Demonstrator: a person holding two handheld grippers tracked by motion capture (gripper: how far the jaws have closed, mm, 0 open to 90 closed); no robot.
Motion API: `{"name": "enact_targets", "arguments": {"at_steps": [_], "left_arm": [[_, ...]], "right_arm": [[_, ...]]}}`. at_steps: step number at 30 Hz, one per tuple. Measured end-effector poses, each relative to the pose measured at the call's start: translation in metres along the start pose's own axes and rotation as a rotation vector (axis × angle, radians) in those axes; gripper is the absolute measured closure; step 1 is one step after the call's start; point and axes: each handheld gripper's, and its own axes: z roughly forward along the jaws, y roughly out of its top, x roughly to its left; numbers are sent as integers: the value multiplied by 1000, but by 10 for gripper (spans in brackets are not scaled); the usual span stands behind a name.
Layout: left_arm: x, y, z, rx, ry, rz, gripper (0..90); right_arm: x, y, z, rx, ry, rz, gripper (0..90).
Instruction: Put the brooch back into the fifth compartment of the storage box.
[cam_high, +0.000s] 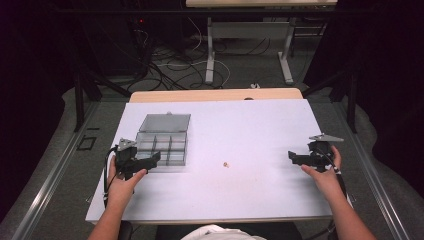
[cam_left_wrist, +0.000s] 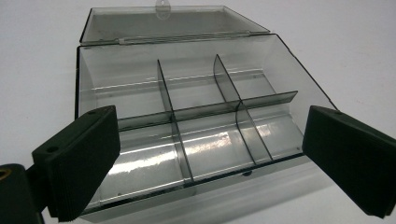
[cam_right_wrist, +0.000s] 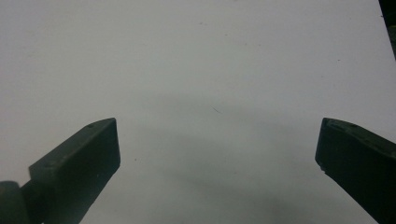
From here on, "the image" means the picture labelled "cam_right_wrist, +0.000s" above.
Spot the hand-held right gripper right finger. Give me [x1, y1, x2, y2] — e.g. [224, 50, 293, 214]
[314, 117, 396, 224]

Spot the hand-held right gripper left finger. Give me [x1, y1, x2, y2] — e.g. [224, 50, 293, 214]
[20, 117, 121, 224]

